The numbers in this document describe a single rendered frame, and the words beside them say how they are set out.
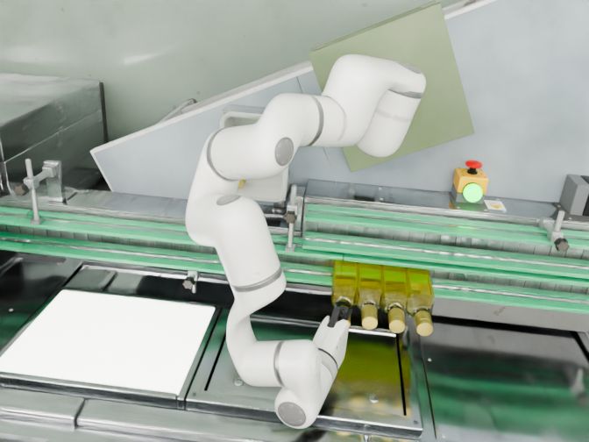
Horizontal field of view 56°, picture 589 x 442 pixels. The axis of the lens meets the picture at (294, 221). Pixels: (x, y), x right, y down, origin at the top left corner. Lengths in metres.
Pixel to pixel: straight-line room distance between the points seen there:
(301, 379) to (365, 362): 0.40
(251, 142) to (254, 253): 0.16
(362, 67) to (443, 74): 0.43
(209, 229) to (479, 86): 0.84
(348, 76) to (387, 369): 0.66
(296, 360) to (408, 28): 0.76
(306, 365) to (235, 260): 0.21
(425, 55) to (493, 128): 0.28
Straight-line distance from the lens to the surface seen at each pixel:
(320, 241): 1.34
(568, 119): 1.51
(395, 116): 1.01
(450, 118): 1.34
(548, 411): 1.35
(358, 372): 1.25
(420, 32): 1.30
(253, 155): 0.79
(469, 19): 1.41
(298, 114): 0.83
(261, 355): 0.92
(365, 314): 1.18
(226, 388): 1.19
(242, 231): 0.79
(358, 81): 0.91
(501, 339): 1.52
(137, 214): 1.49
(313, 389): 0.93
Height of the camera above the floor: 2.13
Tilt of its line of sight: 65 degrees down
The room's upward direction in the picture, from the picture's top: 166 degrees counter-clockwise
